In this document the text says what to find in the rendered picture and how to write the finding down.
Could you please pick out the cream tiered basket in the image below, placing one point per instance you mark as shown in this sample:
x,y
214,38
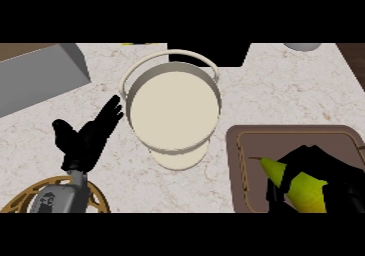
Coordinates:
x,y
172,110

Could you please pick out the dark wooden cabinet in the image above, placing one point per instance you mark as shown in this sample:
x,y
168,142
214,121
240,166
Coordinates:
x,y
358,66

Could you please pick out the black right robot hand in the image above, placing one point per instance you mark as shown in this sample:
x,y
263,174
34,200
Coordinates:
x,y
338,180

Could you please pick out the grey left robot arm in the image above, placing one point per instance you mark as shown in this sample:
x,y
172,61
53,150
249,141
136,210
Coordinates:
x,y
62,196

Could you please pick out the green pear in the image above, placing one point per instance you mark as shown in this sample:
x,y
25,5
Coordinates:
x,y
301,190

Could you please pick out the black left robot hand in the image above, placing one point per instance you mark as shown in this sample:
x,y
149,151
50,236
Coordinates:
x,y
87,138

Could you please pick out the brown tray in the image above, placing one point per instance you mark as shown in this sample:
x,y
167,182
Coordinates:
x,y
254,160

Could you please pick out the grey round bowl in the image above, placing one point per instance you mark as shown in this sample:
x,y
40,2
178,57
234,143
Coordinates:
x,y
302,46

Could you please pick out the grey box appliance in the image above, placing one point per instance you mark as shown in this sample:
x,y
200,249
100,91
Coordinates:
x,y
32,80

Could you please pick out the yellow object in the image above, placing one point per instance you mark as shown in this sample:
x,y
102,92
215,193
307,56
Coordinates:
x,y
138,44

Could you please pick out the black appliance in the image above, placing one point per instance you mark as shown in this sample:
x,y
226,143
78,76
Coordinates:
x,y
209,54

